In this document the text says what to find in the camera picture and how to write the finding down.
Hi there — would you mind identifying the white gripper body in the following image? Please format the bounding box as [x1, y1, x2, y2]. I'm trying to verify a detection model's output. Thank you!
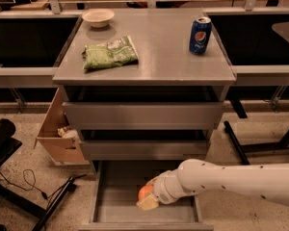
[153, 170, 193, 204]

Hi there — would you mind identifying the orange fruit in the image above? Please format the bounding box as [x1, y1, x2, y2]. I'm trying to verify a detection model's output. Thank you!
[138, 185, 153, 200]

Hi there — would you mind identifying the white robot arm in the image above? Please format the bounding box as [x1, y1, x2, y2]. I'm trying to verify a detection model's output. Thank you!
[137, 159, 289, 211]

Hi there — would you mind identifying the grey open bottom drawer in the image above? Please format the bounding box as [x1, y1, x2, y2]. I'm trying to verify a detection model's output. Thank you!
[79, 161, 214, 231]

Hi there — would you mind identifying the grey middle drawer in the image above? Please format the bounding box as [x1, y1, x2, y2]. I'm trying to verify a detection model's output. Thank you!
[80, 141, 208, 161]

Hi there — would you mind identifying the grey top drawer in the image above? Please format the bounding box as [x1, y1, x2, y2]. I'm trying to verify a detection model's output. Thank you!
[63, 102, 223, 130]

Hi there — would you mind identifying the grey drawer cabinet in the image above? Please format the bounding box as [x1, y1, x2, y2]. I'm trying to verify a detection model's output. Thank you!
[52, 7, 237, 166]

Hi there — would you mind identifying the black stand leg left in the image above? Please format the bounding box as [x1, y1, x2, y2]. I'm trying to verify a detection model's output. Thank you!
[32, 176, 75, 231]

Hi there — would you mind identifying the black table leg right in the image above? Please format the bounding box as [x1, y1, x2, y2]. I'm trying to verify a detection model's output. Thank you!
[223, 121, 250, 166]

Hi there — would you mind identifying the cardboard box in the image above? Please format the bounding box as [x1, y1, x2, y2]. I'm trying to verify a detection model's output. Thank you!
[37, 90, 89, 165]

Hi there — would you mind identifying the crumpled wrapper in box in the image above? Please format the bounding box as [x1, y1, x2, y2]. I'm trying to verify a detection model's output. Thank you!
[57, 126, 78, 139]

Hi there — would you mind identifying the green chip bag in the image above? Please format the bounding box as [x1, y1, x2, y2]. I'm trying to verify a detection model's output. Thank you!
[82, 36, 138, 70]

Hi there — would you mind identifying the black chair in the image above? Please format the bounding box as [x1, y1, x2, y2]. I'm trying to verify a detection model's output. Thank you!
[0, 118, 22, 166]

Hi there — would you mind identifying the blue Pepsi can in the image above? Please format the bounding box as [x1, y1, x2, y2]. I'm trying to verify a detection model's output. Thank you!
[189, 16, 212, 54]

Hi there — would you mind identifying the white bowl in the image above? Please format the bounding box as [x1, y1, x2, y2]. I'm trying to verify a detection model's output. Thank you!
[82, 9, 115, 29]

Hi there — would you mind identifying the black cable on floor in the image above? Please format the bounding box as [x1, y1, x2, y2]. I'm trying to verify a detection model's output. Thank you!
[0, 168, 49, 200]

